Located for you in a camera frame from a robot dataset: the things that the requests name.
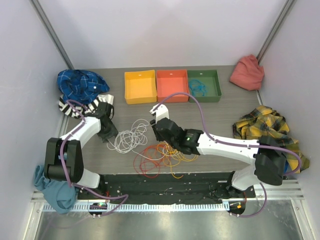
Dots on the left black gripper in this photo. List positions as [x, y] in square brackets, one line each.
[113, 132]

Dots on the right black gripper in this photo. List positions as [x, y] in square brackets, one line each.
[159, 138]

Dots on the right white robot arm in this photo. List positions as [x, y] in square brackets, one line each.
[266, 161]

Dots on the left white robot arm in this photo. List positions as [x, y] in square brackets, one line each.
[64, 157]

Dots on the black white striped cloth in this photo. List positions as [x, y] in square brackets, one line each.
[84, 109]

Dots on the blue plaid cloth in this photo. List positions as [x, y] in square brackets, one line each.
[82, 86]

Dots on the yellow plastic bin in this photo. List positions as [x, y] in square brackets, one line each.
[140, 87]

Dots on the red plastic bin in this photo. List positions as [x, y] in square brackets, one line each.
[171, 81]

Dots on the green plastic bin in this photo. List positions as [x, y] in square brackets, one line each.
[204, 85]

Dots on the teal cloth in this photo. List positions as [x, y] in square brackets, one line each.
[58, 194]

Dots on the yellow plaid shirt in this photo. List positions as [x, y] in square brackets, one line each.
[264, 121]

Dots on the pink cloth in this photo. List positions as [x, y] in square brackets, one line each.
[248, 74]

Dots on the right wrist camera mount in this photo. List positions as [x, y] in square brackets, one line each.
[159, 111]

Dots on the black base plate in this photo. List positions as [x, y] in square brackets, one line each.
[164, 189]

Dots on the white slotted cable duct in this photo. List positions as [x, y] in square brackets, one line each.
[87, 206]

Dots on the left aluminium frame post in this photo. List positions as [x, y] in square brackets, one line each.
[51, 32]

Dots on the aluminium frame post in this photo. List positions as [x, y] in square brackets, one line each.
[283, 14]
[51, 32]

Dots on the right aluminium frame post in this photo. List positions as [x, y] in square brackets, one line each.
[283, 14]

